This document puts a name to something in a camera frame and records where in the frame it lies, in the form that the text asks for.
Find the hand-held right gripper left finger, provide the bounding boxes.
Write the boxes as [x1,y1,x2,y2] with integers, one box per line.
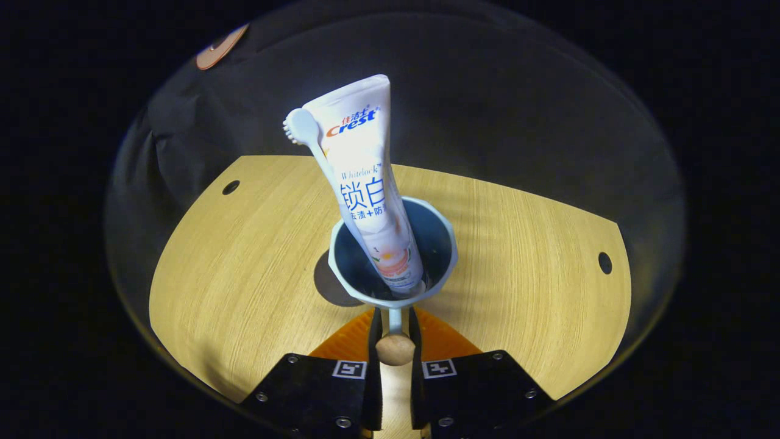
[239,307,384,439]

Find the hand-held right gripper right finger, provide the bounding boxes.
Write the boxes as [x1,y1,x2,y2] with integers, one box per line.
[409,307,555,439]

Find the dark round coaster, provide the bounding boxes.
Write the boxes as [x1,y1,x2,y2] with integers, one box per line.
[313,249,364,308]

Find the pale blue cup wooden handle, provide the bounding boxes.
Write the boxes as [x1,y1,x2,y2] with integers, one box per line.
[328,195,459,367]

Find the white toothpaste tube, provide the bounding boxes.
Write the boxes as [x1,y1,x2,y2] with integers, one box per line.
[303,74,425,298]

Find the white toothbrush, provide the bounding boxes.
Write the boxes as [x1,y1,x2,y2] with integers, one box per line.
[282,108,375,269]

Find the black backdrop cloth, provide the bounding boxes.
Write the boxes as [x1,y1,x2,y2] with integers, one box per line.
[104,0,687,379]

